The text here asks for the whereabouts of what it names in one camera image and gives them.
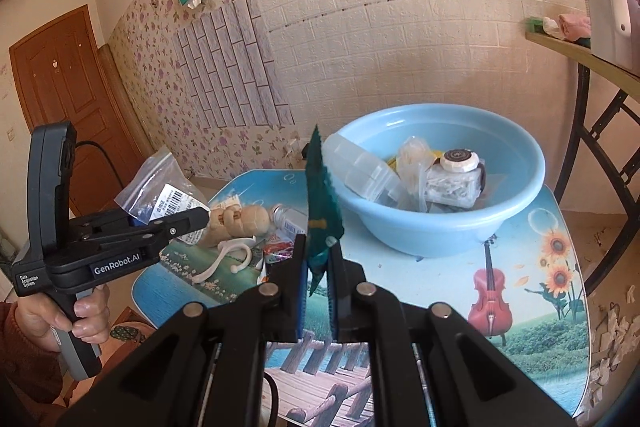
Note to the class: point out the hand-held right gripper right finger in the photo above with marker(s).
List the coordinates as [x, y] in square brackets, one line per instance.
[334, 302]

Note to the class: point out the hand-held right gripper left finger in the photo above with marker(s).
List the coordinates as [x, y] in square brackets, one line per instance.
[301, 287]

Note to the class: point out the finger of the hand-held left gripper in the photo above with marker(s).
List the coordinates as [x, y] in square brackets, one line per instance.
[185, 222]
[100, 221]

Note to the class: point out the clear labelled zip bag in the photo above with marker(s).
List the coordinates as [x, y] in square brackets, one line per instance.
[160, 187]

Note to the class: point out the teal snack packet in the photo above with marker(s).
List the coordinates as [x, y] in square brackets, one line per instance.
[322, 207]

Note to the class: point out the translucent frosted plastic box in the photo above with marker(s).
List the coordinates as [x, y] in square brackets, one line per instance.
[360, 167]

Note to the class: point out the light blue plastic basin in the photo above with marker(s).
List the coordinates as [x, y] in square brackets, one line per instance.
[450, 227]

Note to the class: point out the bag of cotton swabs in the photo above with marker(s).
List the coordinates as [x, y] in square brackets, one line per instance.
[415, 162]

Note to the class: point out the clear box of floss picks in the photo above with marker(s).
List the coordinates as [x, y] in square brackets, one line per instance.
[452, 189]

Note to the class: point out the round white soap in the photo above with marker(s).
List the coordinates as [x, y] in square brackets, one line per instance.
[460, 161]

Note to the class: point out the person's left forearm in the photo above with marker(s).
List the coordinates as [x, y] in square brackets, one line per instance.
[25, 372]

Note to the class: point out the scenery printed desktop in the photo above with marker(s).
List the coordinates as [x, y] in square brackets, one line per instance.
[450, 297]

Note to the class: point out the person's left hand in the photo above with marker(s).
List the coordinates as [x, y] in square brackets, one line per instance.
[90, 312]

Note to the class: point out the brown and red snack packet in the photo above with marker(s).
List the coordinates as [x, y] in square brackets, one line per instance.
[277, 252]

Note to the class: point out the white plastic hook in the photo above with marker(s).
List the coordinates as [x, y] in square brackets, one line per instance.
[225, 257]

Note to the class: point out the beige plush toy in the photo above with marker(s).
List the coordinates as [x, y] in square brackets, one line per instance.
[240, 222]

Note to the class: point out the clear plastic bottle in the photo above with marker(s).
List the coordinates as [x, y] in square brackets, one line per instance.
[287, 217]

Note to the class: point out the brown wooden door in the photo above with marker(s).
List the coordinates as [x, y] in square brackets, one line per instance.
[65, 107]

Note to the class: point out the small green item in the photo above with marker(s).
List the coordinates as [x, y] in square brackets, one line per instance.
[536, 24]

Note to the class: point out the small white item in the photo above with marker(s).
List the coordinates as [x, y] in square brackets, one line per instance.
[551, 28]

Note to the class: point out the pink cloth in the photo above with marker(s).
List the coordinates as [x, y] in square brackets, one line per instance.
[575, 26]

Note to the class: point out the black frame folding table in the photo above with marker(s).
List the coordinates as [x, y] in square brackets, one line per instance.
[582, 117]

